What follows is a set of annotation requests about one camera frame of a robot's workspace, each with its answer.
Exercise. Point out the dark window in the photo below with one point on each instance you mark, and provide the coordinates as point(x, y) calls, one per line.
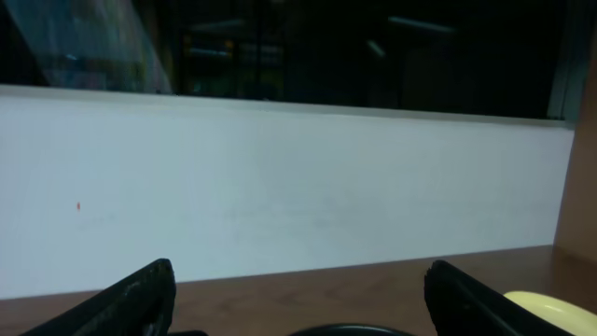
point(509, 58)

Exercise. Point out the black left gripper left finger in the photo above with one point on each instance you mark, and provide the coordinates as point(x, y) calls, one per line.
point(140, 304)

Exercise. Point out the black rectangular tray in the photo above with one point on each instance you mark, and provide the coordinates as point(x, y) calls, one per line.
point(188, 333)

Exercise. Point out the yellow plate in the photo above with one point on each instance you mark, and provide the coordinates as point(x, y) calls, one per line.
point(561, 314)

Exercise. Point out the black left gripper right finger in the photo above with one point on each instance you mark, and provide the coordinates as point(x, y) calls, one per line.
point(460, 305)

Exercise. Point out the black round tray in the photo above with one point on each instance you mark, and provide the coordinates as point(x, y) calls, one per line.
point(349, 330)

